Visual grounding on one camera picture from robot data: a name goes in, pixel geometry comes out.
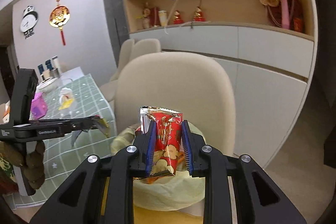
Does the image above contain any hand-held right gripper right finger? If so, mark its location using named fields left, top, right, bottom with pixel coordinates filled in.
left=181, top=120, right=307, bottom=224

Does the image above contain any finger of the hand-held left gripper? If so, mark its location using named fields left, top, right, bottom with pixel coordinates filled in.
left=62, top=123, right=96, bottom=134
left=29, top=115, right=101, bottom=125

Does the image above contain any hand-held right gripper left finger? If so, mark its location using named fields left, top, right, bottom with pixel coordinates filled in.
left=30, top=120, right=157, bottom=224

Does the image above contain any red gold snack packet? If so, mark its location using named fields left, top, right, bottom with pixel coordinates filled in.
left=140, top=106, right=182, bottom=183

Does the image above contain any yellow bag lined bin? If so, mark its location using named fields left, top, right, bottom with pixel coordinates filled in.
left=110, top=122, right=208, bottom=216

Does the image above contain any person's left hand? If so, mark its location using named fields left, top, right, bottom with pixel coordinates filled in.
left=0, top=141, right=46, bottom=189

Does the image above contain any purple toy bin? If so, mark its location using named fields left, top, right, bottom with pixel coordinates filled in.
left=30, top=91, right=48, bottom=120

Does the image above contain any white yellow toy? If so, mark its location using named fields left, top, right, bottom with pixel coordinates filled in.
left=58, top=87, right=75, bottom=118

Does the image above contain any green checked tablecloth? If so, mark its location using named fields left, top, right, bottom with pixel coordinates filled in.
left=13, top=73, right=117, bottom=210

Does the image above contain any orange white tissue box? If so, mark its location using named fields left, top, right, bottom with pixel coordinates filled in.
left=0, top=102, right=12, bottom=124

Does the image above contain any white bowl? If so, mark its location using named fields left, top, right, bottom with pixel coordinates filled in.
left=37, top=77, right=60, bottom=93

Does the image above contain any dark wooden door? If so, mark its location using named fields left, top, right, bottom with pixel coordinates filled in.
left=0, top=46, right=17, bottom=109

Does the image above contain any yellow cushion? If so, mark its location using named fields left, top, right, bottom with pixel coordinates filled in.
left=101, top=177, right=205, bottom=224

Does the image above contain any beige dining chair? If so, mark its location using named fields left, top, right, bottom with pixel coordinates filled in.
left=115, top=52, right=236, bottom=161
left=100, top=38, right=162, bottom=109
left=109, top=39, right=135, bottom=82

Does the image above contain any grey glass cabinet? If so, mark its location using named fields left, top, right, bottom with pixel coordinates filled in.
left=101, top=0, right=130, bottom=67

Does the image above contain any white low cabinet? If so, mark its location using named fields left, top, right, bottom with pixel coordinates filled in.
left=129, top=22, right=315, bottom=169

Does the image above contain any flower vase ornament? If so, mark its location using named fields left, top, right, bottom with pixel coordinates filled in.
left=136, top=3, right=152, bottom=29

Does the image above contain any tall red box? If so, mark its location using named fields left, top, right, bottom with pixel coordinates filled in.
left=150, top=7, right=159, bottom=28

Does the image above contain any cream tumbler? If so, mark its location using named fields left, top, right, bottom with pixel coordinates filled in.
left=157, top=10, right=169, bottom=27

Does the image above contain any red doll figurine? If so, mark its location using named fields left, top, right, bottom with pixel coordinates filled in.
left=193, top=7, right=205, bottom=22
left=173, top=10, right=184, bottom=25

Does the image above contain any small red box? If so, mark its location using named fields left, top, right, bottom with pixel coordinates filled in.
left=293, top=17, right=305, bottom=33

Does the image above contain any panda wall clock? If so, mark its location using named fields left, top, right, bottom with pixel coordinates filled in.
left=20, top=6, right=39, bottom=40

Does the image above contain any red gold wall ornament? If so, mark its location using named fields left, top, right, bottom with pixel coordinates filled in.
left=49, top=0, right=71, bottom=46

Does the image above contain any white cable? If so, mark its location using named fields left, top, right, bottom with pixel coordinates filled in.
left=164, top=0, right=194, bottom=34

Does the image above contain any dark cable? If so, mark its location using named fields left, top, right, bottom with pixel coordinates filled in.
left=190, top=0, right=204, bottom=29

